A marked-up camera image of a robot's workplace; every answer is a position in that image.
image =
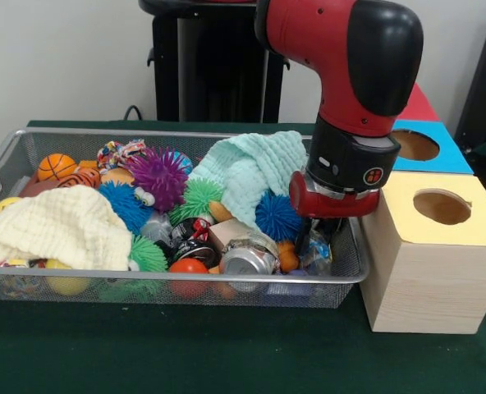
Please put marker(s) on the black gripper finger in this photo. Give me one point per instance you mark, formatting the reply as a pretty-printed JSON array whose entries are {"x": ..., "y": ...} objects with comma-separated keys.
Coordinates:
[
  {"x": 314, "y": 226},
  {"x": 338, "y": 228}
]

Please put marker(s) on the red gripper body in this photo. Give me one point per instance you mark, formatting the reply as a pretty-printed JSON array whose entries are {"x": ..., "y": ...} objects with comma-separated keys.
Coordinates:
[{"x": 333, "y": 205}]

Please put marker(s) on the small crushed clear bottle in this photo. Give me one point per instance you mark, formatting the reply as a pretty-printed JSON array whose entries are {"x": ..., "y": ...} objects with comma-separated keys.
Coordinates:
[{"x": 317, "y": 254}]

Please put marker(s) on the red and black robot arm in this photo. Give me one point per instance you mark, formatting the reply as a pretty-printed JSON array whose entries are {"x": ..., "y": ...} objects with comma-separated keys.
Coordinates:
[{"x": 325, "y": 57}]

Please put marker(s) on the clear mesh bin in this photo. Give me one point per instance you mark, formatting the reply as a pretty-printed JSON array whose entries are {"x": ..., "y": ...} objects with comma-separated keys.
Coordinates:
[{"x": 333, "y": 291}]

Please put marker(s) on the wooden box with three holes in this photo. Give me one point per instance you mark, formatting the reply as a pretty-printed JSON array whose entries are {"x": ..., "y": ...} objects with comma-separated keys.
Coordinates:
[{"x": 424, "y": 279}]

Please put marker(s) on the blue spiky ball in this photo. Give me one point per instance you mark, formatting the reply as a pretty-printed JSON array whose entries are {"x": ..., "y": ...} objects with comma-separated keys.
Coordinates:
[
  {"x": 277, "y": 215},
  {"x": 126, "y": 205}
]

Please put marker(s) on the crushed silver can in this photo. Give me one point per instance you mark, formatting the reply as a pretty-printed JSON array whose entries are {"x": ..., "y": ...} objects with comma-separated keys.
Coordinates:
[{"x": 247, "y": 256}]

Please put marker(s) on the mint green cloth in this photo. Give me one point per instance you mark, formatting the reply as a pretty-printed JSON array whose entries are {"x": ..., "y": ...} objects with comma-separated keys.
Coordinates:
[{"x": 251, "y": 168}]

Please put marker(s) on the green spiky ball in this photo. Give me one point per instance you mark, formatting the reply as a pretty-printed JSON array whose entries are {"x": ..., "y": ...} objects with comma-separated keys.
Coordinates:
[
  {"x": 149, "y": 254},
  {"x": 195, "y": 199}
]

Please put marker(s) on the orange red ball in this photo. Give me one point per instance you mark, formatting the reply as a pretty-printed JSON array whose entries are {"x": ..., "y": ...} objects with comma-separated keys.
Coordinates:
[{"x": 187, "y": 267}]

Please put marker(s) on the dark green table cloth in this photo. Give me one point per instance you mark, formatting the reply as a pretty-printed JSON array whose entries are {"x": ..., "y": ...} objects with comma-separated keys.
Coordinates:
[{"x": 226, "y": 353}]

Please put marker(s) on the purple spiky ball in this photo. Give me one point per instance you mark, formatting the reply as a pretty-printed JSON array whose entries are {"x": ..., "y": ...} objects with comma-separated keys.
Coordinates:
[{"x": 159, "y": 176}]

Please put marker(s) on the tiger striped toy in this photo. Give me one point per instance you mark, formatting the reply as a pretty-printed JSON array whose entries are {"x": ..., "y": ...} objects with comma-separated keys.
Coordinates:
[{"x": 83, "y": 178}]

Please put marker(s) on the cream yellow cloth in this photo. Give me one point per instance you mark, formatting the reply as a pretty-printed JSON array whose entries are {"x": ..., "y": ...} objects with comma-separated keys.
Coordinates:
[{"x": 62, "y": 226}]

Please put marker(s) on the orange mini basketball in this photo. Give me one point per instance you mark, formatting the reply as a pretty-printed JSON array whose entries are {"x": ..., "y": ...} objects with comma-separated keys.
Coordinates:
[{"x": 56, "y": 167}]

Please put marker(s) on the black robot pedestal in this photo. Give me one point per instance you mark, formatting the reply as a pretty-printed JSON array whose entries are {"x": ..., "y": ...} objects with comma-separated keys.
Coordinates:
[{"x": 218, "y": 74}]

